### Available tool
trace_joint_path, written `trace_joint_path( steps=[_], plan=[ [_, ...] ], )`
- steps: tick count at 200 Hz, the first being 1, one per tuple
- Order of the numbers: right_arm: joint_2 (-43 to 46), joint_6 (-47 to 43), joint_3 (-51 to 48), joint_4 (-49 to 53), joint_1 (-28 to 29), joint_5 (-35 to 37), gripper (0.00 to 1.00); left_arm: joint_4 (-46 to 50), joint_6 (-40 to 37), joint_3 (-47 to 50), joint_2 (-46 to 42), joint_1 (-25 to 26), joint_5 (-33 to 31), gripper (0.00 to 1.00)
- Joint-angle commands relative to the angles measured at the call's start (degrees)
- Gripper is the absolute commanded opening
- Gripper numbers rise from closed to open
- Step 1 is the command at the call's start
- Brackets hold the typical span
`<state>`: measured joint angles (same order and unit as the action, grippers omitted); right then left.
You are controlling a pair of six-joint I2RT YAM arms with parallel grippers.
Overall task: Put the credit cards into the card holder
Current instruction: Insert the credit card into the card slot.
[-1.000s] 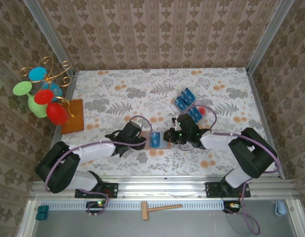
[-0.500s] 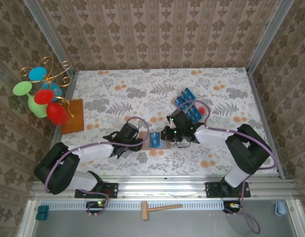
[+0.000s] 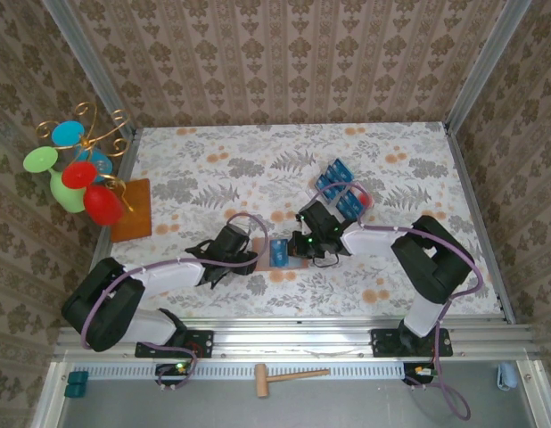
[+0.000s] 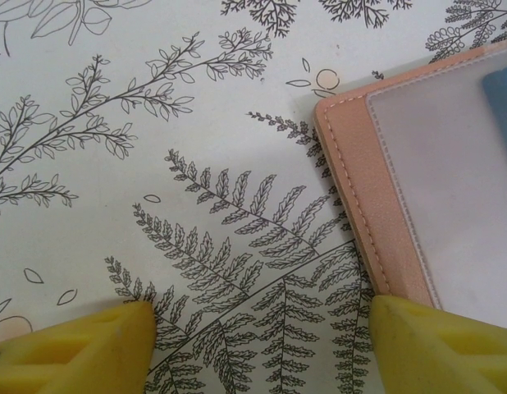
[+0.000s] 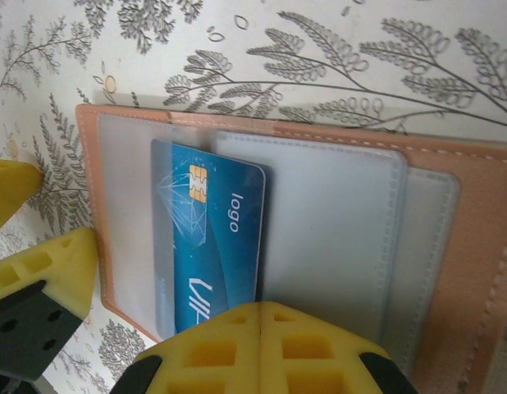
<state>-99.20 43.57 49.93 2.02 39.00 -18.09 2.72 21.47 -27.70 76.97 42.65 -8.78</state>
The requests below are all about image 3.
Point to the floral patterned table cover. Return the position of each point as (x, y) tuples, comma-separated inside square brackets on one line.
[(213, 147)]

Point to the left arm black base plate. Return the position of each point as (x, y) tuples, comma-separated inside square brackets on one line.
[(199, 345)]

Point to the aluminium table side rail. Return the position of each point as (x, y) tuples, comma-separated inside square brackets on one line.
[(128, 160), (464, 178)]

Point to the teal plastic block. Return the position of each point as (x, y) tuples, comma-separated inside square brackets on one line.
[(75, 391), (78, 378)]

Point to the brown leather card holder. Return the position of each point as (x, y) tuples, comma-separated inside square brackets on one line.
[(262, 254)]

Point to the light blue cloth roll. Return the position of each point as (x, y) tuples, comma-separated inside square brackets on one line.
[(507, 376)]

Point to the white card with red dot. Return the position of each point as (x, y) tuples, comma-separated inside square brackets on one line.
[(364, 198)]

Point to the clear acrylic card rack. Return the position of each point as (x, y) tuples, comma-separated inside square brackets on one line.
[(364, 213)]

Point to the green plastic wine glass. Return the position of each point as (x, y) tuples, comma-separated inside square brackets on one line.
[(39, 159)]

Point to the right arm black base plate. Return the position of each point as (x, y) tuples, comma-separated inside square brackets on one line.
[(382, 343)]

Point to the orange wooden base board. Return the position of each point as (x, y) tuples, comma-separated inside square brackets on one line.
[(139, 214)]

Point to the controller circuit board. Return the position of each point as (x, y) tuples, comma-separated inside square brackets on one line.
[(420, 371), (173, 371)]

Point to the aluminium frame post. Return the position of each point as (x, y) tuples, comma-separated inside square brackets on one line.
[(94, 67), (483, 67)]

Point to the aluminium mounting rail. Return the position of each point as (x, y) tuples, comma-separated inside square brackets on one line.
[(293, 339)]

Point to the blue credit card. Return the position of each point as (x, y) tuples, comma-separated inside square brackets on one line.
[(323, 185), (346, 209), (343, 169), (279, 254), (333, 176), (353, 203)]

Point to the left controller circuit board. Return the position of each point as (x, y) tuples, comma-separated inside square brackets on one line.
[(173, 371)]

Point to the right controller circuit board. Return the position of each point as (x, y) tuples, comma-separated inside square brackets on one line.
[(420, 371)]

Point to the blue plastic wine glass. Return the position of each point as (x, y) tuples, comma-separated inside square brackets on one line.
[(67, 134)]

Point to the wooden mallet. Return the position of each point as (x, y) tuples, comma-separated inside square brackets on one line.
[(262, 381)]

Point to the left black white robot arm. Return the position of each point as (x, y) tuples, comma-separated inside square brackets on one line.
[(101, 303)]

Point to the red plastic wine glass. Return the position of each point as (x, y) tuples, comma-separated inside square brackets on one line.
[(104, 205)]

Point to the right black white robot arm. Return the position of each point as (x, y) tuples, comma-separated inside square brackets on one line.
[(436, 263)]

